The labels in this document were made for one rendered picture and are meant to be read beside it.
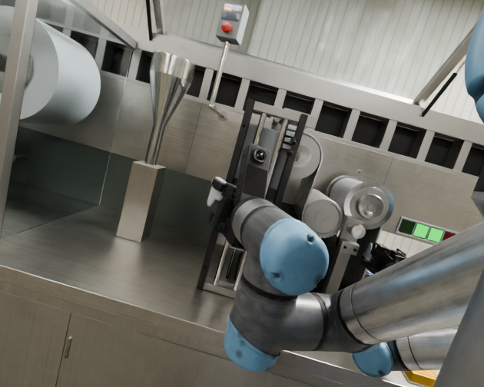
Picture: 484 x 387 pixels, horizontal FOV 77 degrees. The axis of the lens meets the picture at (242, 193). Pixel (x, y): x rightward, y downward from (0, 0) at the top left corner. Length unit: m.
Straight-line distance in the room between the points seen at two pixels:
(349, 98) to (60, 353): 1.26
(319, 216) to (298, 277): 0.64
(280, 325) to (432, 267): 0.18
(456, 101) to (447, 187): 1.67
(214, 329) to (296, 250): 0.48
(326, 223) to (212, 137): 0.59
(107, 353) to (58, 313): 0.16
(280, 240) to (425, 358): 0.40
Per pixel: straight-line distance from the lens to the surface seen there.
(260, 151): 0.52
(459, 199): 1.51
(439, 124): 1.45
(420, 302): 0.36
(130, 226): 1.13
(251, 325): 0.39
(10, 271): 0.92
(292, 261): 0.33
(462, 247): 0.34
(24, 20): 0.94
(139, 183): 1.09
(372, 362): 0.68
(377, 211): 0.99
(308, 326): 0.42
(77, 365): 0.98
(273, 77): 1.30
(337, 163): 1.30
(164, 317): 0.78
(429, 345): 0.65
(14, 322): 1.01
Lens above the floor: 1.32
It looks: 9 degrees down
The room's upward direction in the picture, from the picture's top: 16 degrees clockwise
